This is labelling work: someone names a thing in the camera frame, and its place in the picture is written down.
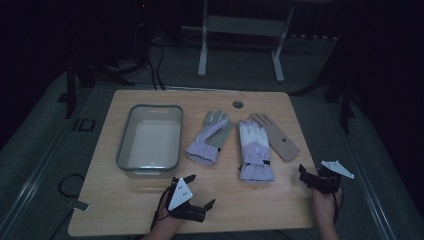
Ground black rectangular floor frame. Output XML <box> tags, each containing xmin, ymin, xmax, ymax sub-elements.
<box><xmin>72</xmin><ymin>117</ymin><xmax>97</xmax><ymax>132</ymax></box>

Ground purple glove with grey palm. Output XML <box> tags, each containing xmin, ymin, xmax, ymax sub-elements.
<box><xmin>184</xmin><ymin>110</ymin><xmax>234</xmax><ymax>167</ymax></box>

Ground grey floor tag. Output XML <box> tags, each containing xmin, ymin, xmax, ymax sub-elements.
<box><xmin>70</xmin><ymin>199</ymin><xmax>90</xmax><ymax>213</ymax></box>

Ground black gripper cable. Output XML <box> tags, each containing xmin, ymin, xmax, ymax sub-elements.
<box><xmin>331</xmin><ymin>189</ymin><xmax>345</xmax><ymax>225</ymax></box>
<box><xmin>150</xmin><ymin>184</ymin><xmax>173</xmax><ymax>232</ymax></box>

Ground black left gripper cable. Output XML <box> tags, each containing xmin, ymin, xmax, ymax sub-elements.
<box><xmin>150</xmin><ymin>184</ymin><xmax>173</xmax><ymax>232</ymax></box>

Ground black tripod stand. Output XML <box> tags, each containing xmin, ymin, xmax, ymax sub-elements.
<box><xmin>63</xmin><ymin>19</ymin><xmax>151</xmax><ymax>120</ymax></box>
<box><xmin>293</xmin><ymin>49</ymin><xmax>361</xmax><ymax>135</ymax></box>

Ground white metal stand frame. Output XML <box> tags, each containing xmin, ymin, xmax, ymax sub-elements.
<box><xmin>197</xmin><ymin>0</ymin><xmax>296</xmax><ymax>84</ymax></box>

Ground clear plastic storage bin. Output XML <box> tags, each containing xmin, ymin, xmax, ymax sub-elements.
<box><xmin>115</xmin><ymin>104</ymin><xmax>185</xmax><ymax>177</ymax></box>

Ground purple and white glove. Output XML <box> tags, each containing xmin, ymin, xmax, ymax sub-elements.
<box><xmin>237</xmin><ymin>119</ymin><xmax>276</xmax><ymax>183</ymax></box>

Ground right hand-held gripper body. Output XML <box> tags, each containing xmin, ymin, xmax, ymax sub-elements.
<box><xmin>311</xmin><ymin>160</ymin><xmax>355</xmax><ymax>196</ymax></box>

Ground black floor cables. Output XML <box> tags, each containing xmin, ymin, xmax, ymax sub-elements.
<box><xmin>146</xmin><ymin>41</ymin><xmax>167</xmax><ymax>91</ymax></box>

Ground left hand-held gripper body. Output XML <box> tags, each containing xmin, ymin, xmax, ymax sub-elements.
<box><xmin>165</xmin><ymin>176</ymin><xmax>207</xmax><ymax>224</ymax></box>

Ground person's left hand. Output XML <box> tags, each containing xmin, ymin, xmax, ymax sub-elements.
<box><xmin>153</xmin><ymin>196</ymin><xmax>184</xmax><ymax>232</ymax></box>

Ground person's right hand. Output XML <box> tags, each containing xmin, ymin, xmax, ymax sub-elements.
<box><xmin>311</xmin><ymin>187</ymin><xmax>344</xmax><ymax>225</ymax></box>

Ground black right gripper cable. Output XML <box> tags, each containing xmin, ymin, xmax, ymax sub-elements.
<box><xmin>331</xmin><ymin>189</ymin><xmax>345</xmax><ymax>225</ymax></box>

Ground black coiled floor cable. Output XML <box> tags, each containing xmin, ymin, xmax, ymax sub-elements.
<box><xmin>57</xmin><ymin>173</ymin><xmax>86</xmax><ymax>199</ymax></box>

